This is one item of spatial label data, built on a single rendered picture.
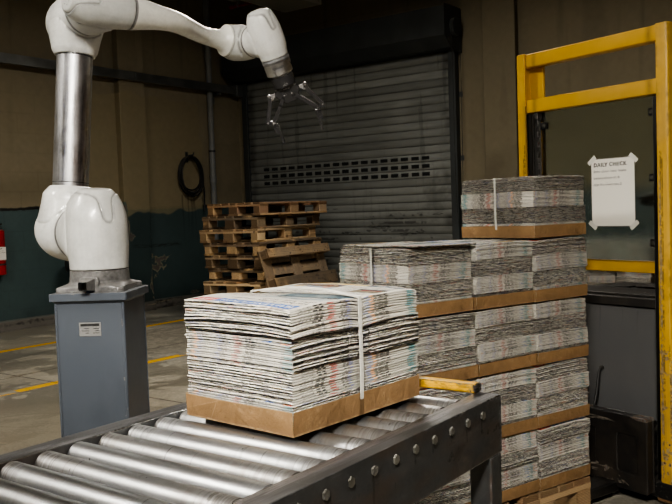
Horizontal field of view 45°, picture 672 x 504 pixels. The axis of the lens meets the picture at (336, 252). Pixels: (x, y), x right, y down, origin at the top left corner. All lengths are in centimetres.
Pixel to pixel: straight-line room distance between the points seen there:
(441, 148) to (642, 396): 663
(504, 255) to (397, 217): 740
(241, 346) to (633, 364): 241
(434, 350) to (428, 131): 743
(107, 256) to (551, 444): 178
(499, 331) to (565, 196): 59
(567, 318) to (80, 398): 178
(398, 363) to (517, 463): 147
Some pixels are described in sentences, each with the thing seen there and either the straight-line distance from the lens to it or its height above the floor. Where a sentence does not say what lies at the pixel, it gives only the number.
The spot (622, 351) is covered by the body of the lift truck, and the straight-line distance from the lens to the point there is 368.
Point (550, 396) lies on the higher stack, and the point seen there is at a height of 48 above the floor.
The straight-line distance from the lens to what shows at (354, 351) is 153.
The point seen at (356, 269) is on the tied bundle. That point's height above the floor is 99.
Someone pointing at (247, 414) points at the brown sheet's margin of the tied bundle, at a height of 83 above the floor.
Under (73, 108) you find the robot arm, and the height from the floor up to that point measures 150.
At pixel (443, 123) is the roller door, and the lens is 992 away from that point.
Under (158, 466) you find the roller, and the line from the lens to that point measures 137.
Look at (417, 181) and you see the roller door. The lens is 1006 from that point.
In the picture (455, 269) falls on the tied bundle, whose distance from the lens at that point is 274.
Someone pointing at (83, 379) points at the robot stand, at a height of 77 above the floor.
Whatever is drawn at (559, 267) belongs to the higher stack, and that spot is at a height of 95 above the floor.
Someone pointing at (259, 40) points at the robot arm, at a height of 173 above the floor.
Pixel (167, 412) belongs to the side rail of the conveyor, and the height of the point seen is 80.
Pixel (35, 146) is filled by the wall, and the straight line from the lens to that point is 975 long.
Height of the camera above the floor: 119
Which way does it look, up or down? 3 degrees down
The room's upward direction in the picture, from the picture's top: 2 degrees counter-clockwise
